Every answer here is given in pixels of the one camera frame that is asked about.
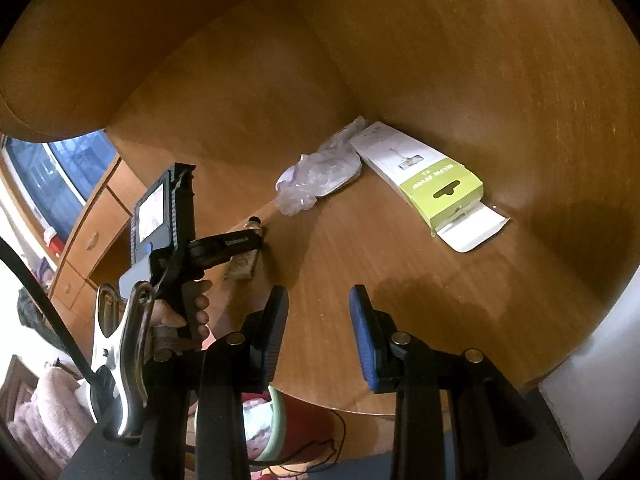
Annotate green and white cardboard box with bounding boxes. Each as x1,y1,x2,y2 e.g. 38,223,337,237
348,121,511,252

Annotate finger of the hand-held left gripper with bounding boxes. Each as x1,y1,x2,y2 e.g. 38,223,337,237
187,225,266,267

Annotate small glass bottle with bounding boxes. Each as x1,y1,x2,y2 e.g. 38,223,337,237
223,215,269,282

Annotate crumpled plastic bag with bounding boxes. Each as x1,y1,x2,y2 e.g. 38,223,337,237
275,116,369,217

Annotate thick black cable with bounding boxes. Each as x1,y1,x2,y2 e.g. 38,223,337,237
0,237,98,391

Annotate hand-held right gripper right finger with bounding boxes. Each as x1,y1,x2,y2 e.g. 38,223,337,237
348,284,583,480

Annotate metal spring clamp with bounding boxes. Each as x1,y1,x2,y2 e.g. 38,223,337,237
90,281,156,443

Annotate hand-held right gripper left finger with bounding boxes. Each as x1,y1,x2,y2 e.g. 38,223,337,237
147,285,290,480

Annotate small red container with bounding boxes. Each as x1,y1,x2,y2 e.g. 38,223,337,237
44,227,68,256

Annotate pink fuzzy cloth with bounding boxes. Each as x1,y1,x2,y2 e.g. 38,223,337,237
10,365,101,471

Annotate window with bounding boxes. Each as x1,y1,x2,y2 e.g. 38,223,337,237
0,130,121,241

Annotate thin black cable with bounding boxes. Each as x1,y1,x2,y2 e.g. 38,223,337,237
260,407,351,476

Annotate wooden drawer cabinet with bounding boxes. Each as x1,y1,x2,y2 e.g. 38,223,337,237
47,152,151,321

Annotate person's left hand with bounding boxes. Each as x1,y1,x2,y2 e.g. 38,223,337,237
147,280,213,346

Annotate wooden corner shelf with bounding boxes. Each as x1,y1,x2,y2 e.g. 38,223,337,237
0,0,640,416

